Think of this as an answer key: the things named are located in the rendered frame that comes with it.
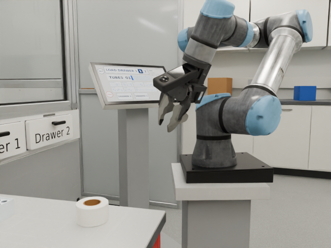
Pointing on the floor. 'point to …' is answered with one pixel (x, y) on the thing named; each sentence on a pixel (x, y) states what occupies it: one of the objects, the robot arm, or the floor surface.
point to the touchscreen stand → (136, 163)
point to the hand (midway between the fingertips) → (163, 124)
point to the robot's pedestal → (215, 211)
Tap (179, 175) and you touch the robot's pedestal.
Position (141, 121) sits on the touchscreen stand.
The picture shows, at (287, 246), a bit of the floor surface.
